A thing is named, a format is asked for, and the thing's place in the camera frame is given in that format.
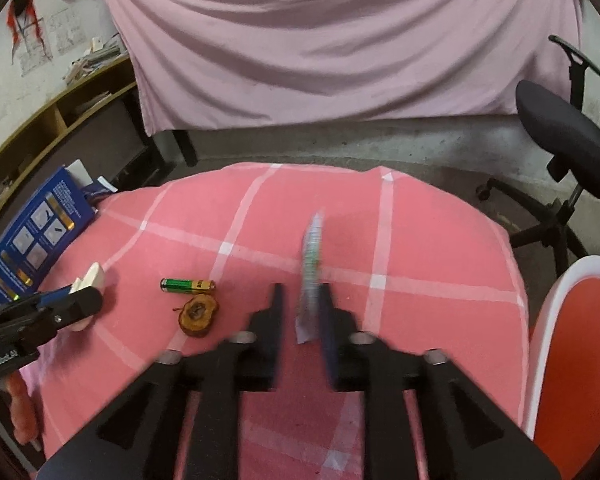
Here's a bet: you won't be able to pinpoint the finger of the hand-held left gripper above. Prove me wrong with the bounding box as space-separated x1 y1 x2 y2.
30 285 104 332

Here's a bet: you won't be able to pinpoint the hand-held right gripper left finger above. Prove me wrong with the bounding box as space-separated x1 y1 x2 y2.
35 282 287 480

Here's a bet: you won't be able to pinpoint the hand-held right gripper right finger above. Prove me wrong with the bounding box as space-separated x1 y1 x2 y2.
316 282 564 480

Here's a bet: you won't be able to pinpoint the cream plastic object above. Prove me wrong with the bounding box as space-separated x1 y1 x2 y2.
70 262 106 334

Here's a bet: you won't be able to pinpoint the green and white wrapper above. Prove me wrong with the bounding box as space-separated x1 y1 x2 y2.
295 212 326 345

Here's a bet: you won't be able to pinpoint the red bin with white rim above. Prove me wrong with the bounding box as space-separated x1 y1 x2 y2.
522 255 600 480

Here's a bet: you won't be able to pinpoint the orange plush object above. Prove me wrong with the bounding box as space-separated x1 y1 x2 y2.
5 372 39 444

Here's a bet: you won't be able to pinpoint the blue cardboard box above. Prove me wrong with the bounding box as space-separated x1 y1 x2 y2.
0 160 119 307

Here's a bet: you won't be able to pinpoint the dried apple slice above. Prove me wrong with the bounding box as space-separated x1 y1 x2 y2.
172 294 220 337

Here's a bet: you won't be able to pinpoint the green and yellow battery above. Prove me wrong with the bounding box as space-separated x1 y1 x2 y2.
160 278 216 294

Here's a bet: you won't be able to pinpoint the wooden shelf unit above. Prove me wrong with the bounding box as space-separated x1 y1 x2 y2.
0 55 152 242

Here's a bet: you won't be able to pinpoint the papers in shelf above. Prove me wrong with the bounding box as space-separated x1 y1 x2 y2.
75 91 114 114

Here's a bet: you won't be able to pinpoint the stack of papers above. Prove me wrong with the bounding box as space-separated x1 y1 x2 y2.
62 37 126 84

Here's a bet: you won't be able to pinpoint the pink hanging sheet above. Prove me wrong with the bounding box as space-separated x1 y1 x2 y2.
96 0 584 137

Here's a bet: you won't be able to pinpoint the red and black tassel ornament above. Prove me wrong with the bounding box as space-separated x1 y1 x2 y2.
7 0 46 64

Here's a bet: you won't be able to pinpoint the black office chair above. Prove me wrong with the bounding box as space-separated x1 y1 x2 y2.
475 35 600 282

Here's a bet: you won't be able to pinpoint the wall calendar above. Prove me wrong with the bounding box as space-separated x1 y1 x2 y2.
17 10 89 76

